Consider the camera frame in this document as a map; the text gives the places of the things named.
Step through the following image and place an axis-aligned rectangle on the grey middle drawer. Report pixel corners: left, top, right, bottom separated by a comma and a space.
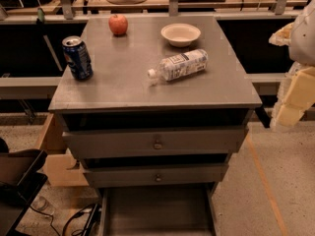
83, 163, 228, 188

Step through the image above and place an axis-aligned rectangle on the wooden box on floor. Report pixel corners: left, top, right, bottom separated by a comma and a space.
35, 113, 88, 187

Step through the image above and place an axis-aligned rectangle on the blue soda can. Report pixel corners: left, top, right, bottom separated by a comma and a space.
62, 35, 93, 81

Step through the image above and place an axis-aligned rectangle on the clear plastic water bottle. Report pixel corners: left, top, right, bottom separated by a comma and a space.
148, 49, 209, 82

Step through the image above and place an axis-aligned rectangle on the white paper bowl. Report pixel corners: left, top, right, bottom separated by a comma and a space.
160, 24, 201, 47

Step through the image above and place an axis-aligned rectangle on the grey drawer cabinet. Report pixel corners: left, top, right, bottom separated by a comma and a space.
48, 14, 263, 189

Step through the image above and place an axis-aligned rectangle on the black box with lid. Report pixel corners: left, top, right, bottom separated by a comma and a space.
0, 149, 47, 236

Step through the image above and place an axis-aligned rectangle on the grey drawer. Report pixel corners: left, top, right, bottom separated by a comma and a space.
97, 184, 217, 236
63, 126, 248, 159
83, 163, 228, 188

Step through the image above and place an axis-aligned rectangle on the red apple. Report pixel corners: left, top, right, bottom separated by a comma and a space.
108, 15, 128, 35

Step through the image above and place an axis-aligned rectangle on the grey top drawer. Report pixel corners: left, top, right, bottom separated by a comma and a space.
63, 126, 248, 159

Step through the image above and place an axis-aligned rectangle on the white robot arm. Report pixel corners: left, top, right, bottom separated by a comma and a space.
269, 0, 315, 130

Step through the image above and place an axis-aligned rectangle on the grey bottom drawer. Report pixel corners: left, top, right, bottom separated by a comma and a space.
97, 184, 217, 236

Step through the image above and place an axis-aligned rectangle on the black cable on floor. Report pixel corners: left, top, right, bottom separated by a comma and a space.
30, 203, 99, 236

